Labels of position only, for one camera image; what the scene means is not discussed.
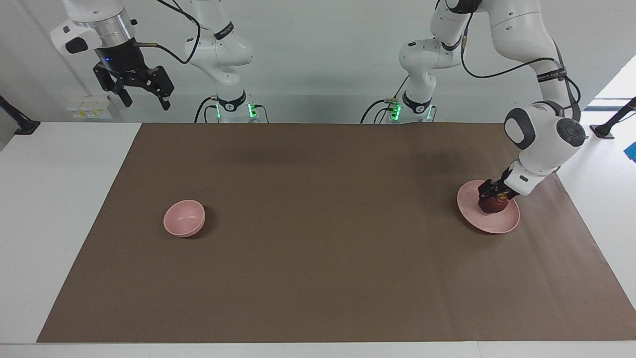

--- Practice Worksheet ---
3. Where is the pink bowl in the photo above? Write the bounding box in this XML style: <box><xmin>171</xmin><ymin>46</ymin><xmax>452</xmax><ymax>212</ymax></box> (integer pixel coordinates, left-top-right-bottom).
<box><xmin>163</xmin><ymin>200</ymin><xmax>206</xmax><ymax>238</ymax></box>

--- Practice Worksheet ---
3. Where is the dark red apple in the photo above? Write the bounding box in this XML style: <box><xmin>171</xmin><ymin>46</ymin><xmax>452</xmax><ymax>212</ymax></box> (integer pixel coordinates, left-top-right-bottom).
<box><xmin>478</xmin><ymin>195</ymin><xmax>508</xmax><ymax>214</ymax></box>

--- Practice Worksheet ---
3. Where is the white wall socket box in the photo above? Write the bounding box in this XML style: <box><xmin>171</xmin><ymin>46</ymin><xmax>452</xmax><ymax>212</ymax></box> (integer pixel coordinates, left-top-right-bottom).
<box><xmin>66</xmin><ymin>95</ymin><xmax>114</xmax><ymax>120</ymax></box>

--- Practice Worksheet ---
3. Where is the dark window rail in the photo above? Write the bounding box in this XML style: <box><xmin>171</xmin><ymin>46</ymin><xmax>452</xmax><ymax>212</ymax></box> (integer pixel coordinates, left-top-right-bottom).
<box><xmin>581</xmin><ymin>98</ymin><xmax>628</xmax><ymax>111</ymax></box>

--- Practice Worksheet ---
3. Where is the black camera stand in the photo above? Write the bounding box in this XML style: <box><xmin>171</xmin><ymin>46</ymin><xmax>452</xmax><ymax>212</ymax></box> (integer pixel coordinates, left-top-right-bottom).
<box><xmin>590</xmin><ymin>97</ymin><xmax>636</xmax><ymax>139</ymax></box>
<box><xmin>0</xmin><ymin>94</ymin><xmax>40</xmax><ymax>136</ymax></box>

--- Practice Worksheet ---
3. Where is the brown table mat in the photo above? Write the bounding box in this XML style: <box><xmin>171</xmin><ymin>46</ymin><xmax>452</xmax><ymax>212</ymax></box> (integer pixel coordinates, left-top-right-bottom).
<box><xmin>36</xmin><ymin>122</ymin><xmax>636</xmax><ymax>344</ymax></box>

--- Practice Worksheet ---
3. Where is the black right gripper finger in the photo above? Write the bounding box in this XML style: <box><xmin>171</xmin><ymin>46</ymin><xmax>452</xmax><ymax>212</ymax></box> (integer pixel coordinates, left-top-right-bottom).
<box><xmin>94</xmin><ymin>64</ymin><xmax>134</xmax><ymax>107</ymax></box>
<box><xmin>148</xmin><ymin>66</ymin><xmax>174</xmax><ymax>110</ymax></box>

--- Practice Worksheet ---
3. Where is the pink plate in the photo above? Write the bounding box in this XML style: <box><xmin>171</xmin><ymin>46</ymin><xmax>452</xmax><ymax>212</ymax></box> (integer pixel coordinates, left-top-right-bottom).
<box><xmin>457</xmin><ymin>180</ymin><xmax>520</xmax><ymax>234</ymax></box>

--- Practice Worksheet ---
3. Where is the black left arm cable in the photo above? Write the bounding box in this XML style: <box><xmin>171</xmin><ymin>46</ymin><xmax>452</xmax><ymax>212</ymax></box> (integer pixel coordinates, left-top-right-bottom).
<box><xmin>460</xmin><ymin>0</ymin><xmax>582</xmax><ymax>120</ymax></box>

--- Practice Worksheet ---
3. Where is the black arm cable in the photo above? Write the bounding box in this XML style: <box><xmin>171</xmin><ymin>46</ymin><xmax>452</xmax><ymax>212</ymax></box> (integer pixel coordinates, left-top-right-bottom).
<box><xmin>133</xmin><ymin>0</ymin><xmax>202</xmax><ymax>65</ymax></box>
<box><xmin>460</xmin><ymin>0</ymin><xmax>582</xmax><ymax>120</ymax></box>

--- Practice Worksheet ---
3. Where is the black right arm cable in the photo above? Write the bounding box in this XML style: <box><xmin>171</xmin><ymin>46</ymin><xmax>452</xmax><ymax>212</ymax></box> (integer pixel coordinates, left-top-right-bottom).
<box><xmin>133</xmin><ymin>0</ymin><xmax>202</xmax><ymax>65</ymax></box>

